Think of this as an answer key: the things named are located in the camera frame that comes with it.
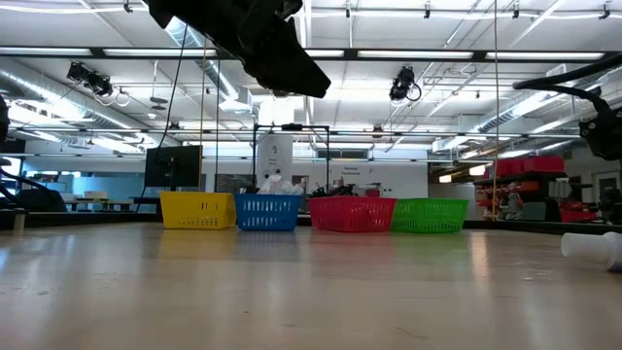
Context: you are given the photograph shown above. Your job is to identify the dark equipment pile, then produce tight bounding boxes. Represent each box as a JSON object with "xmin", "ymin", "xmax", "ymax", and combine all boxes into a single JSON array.
[{"xmin": 309, "ymin": 183, "xmax": 360, "ymax": 198}]

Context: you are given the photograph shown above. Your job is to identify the hanging yellow cord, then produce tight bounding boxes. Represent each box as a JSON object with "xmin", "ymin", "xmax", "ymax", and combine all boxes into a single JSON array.
[{"xmin": 491, "ymin": 0, "xmax": 501, "ymax": 221}]

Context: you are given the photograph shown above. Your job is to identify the yellow plastic basket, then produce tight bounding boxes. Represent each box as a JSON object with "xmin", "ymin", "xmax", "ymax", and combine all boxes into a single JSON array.
[{"xmin": 158, "ymin": 191, "xmax": 238, "ymax": 230}]

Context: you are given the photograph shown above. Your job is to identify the red plastic basket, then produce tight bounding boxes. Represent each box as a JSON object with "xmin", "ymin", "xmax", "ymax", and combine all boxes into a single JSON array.
[{"xmin": 306, "ymin": 195, "xmax": 398, "ymax": 233}]

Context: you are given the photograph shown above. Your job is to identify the white pillar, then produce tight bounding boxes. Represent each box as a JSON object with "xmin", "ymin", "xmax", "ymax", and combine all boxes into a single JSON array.
[{"xmin": 256, "ymin": 133, "xmax": 294, "ymax": 195}]

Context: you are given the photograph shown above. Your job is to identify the white travel toothpaste tube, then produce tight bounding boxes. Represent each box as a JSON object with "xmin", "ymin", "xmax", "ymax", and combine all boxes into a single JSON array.
[{"xmin": 560, "ymin": 230, "xmax": 622, "ymax": 273}]

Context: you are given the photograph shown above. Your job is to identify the black chair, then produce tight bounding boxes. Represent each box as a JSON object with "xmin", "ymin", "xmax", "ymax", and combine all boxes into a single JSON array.
[{"xmin": 0, "ymin": 164, "xmax": 68, "ymax": 213}]

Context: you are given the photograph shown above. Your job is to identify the dark storage shelf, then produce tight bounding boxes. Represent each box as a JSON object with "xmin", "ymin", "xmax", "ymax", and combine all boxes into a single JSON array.
[{"xmin": 473, "ymin": 169, "xmax": 599, "ymax": 224}]

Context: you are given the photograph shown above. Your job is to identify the black monitor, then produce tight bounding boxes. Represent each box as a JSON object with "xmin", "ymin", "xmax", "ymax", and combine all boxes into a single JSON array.
[{"xmin": 143, "ymin": 144, "xmax": 204, "ymax": 192}]

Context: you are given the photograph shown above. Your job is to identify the blue plastic basket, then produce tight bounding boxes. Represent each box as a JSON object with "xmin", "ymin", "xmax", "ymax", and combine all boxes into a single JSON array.
[{"xmin": 233, "ymin": 192, "xmax": 303, "ymax": 232}]

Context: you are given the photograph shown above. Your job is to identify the black metal frame stand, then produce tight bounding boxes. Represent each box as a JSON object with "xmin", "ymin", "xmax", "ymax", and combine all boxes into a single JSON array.
[{"xmin": 251, "ymin": 123, "xmax": 331, "ymax": 195}]

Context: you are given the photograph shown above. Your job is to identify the green plastic basket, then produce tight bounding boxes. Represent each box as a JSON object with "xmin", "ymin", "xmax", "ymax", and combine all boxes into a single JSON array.
[{"xmin": 391, "ymin": 196, "xmax": 470, "ymax": 234}]

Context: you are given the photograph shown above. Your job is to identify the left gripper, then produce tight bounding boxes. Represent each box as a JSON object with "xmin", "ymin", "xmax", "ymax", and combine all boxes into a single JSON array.
[{"xmin": 144, "ymin": 0, "xmax": 333, "ymax": 100}]

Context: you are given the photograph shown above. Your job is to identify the silver ceiling duct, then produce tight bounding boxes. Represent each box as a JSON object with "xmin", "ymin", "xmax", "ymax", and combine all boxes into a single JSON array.
[
  {"xmin": 0, "ymin": 57, "xmax": 147, "ymax": 135},
  {"xmin": 478, "ymin": 61, "xmax": 616, "ymax": 133}
]

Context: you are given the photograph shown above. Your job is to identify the overhead light bar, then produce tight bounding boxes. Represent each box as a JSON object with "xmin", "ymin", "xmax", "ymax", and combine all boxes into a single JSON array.
[{"xmin": 0, "ymin": 46, "xmax": 622, "ymax": 63}]

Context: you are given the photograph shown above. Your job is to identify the black ceiling camera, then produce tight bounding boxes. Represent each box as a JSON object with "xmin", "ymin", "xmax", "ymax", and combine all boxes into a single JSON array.
[
  {"xmin": 66, "ymin": 61, "xmax": 114, "ymax": 97},
  {"xmin": 388, "ymin": 65, "xmax": 423, "ymax": 103}
]

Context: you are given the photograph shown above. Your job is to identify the red storage bins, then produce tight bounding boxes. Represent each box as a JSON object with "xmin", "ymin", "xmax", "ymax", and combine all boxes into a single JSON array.
[{"xmin": 494, "ymin": 155, "xmax": 566, "ymax": 178}]

